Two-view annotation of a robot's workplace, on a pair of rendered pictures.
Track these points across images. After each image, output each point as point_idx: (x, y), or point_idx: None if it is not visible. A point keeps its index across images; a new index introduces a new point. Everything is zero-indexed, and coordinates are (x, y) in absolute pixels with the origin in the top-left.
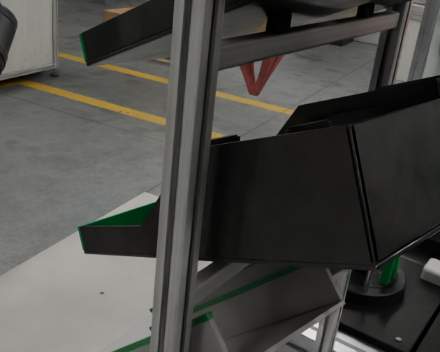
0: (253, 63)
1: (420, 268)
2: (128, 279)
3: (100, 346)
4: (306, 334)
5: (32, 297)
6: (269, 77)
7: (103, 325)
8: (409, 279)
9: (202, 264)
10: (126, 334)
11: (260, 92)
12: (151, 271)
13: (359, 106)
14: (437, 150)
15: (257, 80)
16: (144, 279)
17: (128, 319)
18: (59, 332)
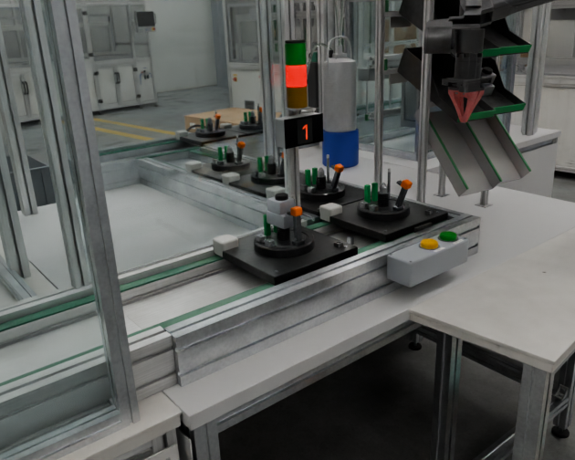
0: (466, 105)
1: (336, 215)
2: (529, 278)
3: (529, 251)
4: (423, 203)
5: None
6: (455, 109)
7: (533, 258)
8: (350, 212)
9: (473, 287)
10: (517, 254)
11: (459, 120)
12: (513, 283)
13: (451, 58)
14: None
15: (463, 110)
16: (517, 278)
17: (518, 260)
18: (558, 256)
